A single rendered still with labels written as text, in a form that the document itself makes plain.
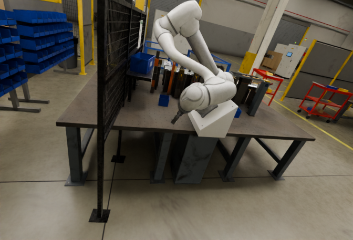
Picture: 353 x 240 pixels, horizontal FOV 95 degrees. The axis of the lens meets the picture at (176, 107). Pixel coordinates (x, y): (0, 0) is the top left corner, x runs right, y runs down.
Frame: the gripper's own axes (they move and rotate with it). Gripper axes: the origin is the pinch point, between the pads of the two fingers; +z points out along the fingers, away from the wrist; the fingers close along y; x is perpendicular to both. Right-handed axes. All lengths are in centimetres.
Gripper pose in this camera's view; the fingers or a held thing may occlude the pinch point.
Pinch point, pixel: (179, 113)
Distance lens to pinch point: 110.1
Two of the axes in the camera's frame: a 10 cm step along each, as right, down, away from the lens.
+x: 7.8, 6.2, -0.5
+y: -6.1, 7.4, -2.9
